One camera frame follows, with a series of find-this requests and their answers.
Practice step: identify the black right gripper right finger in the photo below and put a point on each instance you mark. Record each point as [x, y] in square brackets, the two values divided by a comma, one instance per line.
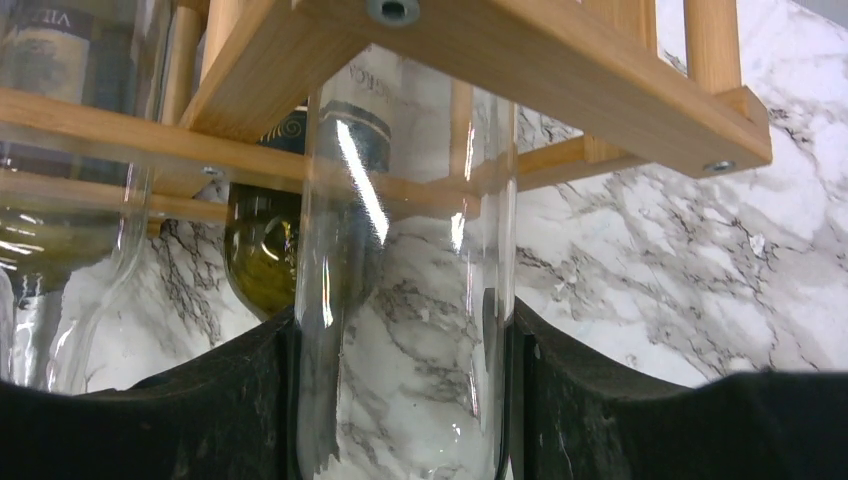
[577, 414]

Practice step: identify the small clear glass jar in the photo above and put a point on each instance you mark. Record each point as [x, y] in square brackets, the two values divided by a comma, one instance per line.
[46, 339]

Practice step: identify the green wine bottle silver neck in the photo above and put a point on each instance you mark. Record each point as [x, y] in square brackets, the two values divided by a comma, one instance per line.
[46, 99]

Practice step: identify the dark green wine bottle labelled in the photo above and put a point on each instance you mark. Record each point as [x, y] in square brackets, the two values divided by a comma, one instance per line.
[263, 225]

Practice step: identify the clear tall glass bottle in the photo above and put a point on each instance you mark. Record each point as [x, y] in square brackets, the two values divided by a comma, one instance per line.
[405, 282]

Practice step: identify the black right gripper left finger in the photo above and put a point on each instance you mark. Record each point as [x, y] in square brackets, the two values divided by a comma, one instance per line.
[221, 415]

